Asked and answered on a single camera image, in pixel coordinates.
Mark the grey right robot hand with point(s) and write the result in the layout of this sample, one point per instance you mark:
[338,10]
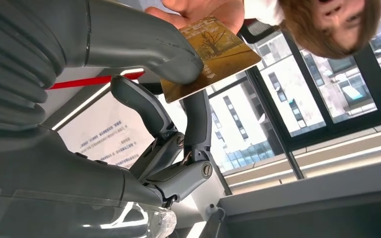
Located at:
[62,184]

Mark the person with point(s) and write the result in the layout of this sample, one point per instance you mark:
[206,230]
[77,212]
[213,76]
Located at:
[308,29]

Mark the clear plastic hand wrap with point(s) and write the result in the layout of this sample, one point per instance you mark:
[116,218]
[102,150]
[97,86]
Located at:
[78,216]

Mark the red barrier belt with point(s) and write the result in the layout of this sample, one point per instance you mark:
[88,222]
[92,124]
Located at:
[78,83]

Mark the black window frame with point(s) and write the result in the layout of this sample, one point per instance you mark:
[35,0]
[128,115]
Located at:
[276,124]

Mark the small white ceiling fixture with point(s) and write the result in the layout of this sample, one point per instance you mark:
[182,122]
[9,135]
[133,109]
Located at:
[212,210]

